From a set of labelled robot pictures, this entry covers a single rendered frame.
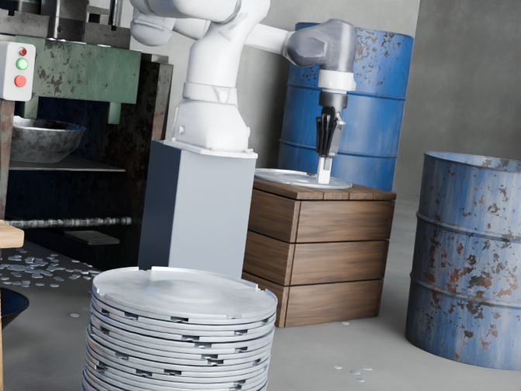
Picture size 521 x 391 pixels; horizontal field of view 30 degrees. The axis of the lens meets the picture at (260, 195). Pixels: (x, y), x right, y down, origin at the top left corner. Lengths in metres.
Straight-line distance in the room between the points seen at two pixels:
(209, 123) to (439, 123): 3.81
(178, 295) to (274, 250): 0.98
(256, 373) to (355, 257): 1.14
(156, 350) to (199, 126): 0.76
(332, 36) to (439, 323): 0.76
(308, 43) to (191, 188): 0.58
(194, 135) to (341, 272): 0.68
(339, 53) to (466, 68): 3.26
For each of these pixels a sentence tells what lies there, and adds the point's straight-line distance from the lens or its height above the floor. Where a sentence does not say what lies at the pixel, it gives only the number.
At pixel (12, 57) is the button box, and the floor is 0.59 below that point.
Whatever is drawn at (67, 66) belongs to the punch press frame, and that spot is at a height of 0.58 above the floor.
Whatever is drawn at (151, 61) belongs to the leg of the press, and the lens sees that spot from 2.66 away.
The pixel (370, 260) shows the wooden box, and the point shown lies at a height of 0.17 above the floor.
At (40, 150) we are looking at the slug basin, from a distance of 2.64.
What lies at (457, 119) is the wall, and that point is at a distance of 5.67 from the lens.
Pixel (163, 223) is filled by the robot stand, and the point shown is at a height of 0.28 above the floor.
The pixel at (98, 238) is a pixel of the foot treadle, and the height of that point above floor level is 0.16.
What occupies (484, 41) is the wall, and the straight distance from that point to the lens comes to 5.63.
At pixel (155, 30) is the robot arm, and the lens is 2.36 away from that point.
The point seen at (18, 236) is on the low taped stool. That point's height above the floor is 0.32.
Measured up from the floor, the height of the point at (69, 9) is 0.73.
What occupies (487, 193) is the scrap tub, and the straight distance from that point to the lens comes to 2.31.
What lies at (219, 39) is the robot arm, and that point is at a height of 0.69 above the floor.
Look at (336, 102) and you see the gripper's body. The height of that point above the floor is 0.58.
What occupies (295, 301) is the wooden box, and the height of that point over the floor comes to 0.07.
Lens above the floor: 0.64
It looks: 8 degrees down
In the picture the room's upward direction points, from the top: 7 degrees clockwise
